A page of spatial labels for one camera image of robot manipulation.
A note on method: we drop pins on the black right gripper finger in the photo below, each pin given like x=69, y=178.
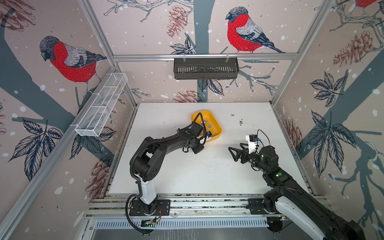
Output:
x=235, y=153
x=244, y=147

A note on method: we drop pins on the aluminium mounting rail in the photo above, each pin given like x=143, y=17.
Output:
x=186, y=212

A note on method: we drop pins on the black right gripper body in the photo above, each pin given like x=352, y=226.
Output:
x=253, y=159

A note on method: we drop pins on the white wire mesh shelf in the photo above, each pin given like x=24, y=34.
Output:
x=97, y=115

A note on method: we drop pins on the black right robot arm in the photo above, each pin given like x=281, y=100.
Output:
x=290, y=199

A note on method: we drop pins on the black wire basket shelf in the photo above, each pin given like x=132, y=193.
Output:
x=206, y=68

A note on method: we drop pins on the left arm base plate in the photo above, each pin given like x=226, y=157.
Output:
x=156, y=208

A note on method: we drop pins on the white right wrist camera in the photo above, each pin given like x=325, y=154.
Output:
x=253, y=143

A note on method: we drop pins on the yellow plastic tray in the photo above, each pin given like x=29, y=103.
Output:
x=211, y=124

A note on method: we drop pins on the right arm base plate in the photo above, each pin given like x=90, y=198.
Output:
x=257, y=207

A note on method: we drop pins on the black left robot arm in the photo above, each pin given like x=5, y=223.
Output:
x=149, y=157

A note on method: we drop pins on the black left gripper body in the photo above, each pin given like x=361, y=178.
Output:
x=197, y=146

